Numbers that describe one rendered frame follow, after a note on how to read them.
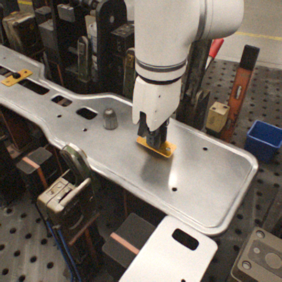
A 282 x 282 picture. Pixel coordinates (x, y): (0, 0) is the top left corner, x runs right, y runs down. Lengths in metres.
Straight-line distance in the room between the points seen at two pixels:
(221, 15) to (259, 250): 0.33
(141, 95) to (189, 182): 0.20
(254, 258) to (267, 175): 0.61
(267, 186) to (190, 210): 0.51
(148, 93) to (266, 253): 0.29
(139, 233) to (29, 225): 0.45
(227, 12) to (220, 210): 0.32
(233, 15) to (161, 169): 0.31
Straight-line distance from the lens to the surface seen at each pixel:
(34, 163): 0.64
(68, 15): 0.85
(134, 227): 0.53
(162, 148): 0.59
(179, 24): 0.42
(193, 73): 0.65
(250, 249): 0.45
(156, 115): 0.49
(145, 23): 0.42
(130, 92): 0.77
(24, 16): 1.05
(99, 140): 0.64
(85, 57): 0.82
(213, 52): 0.70
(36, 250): 0.86
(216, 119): 0.63
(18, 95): 0.82
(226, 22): 0.44
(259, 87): 1.41
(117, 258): 0.51
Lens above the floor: 1.45
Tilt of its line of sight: 46 degrees down
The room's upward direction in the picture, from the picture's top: straight up
